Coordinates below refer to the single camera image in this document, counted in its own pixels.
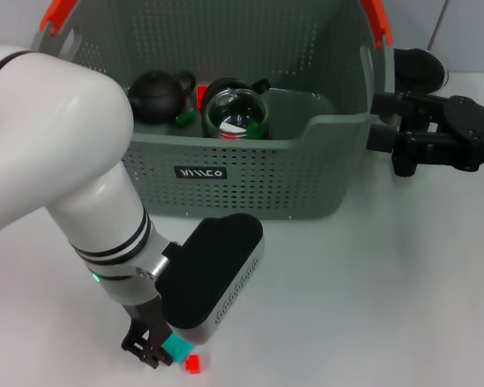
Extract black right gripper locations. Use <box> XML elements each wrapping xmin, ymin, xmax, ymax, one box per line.
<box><xmin>365</xmin><ymin>91</ymin><xmax>484</xmax><ymax>173</ymax></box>

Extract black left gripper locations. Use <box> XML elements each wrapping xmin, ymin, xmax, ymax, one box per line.
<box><xmin>120</xmin><ymin>295</ymin><xmax>174</xmax><ymax>370</ymax></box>

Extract cyan toy plate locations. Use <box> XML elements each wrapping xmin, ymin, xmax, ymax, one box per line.
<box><xmin>161</xmin><ymin>331</ymin><xmax>196</xmax><ymax>363</ymax></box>

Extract long white toy brick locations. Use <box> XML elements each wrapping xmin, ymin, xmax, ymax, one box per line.
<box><xmin>219</xmin><ymin>119</ymin><xmax>248</xmax><ymax>137</ymax></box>

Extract green toy plate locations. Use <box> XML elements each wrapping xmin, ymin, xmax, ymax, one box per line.
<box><xmin>175</xmin><ymin>107</ymin><xmax>198</xmax><ymax>128</ymax></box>

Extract grey perforated storage bin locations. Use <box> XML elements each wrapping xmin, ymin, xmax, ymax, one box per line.
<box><xmin>30</xmin><ymin>0</ymin><xmax>396</xmax><ymax>222</ymax></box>

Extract black ceramic teapot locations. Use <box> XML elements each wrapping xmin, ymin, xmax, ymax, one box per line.
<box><xmin>127</xmin><ymin>70</ymin><xmax>197</xmax><ymax>124</ymax></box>

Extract glass pitcher with black handle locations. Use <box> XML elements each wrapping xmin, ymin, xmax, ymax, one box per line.
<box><xmin>391</xmin><ymin>47</ymin><xmax>449</xmax><ymax>178</ymax></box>

